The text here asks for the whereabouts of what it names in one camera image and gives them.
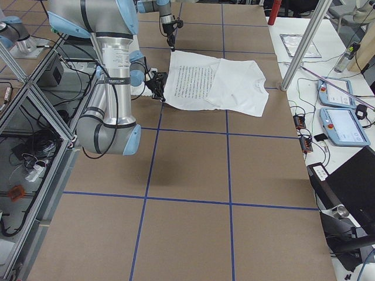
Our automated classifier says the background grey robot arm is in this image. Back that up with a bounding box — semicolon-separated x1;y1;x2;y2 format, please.
1;16;49;59

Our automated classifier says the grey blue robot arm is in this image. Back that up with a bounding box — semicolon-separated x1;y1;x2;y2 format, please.
47;1;145;159
137;0;184;52

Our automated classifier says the black relay module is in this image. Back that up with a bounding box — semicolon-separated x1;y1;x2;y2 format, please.
299;136;313;154
293;115;306;129

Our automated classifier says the blue teach pendant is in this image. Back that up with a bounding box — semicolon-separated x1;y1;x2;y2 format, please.
318;77;356;109
319;107;371;147

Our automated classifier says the orange object under frame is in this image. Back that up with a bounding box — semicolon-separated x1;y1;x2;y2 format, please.
8;185;25;202

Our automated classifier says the lower blue teach pendant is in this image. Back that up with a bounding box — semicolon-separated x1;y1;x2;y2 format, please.
319;107;371;147

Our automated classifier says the black relay module lower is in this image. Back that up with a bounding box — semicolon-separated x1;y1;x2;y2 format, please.
299;136;313;154

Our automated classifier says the black relay module upper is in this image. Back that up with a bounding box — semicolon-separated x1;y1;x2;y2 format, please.
293;115;306;129

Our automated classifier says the white long-sleeve printed shirt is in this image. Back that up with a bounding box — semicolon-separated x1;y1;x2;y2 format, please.
164;51;268;117

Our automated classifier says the white power strip on floor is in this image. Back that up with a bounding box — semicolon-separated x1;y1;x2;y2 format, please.
25;164;46;183

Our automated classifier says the upper blue teach pendant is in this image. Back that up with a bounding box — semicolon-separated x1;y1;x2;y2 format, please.
318;77;356;109

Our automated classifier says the black laptop computer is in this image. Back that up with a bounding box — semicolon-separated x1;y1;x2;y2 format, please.
307;146;374;234

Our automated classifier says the red fire extinguisher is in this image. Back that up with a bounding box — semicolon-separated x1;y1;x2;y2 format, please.
268;0;282;26

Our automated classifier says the grey aluminium frame post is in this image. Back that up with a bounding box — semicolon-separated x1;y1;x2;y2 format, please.
280;0;332;91

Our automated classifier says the silver foil tray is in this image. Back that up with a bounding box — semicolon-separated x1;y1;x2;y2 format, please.
279;33;322;59

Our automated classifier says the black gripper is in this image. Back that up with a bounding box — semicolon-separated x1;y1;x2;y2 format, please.
145;71;168;102
161;18;183;52

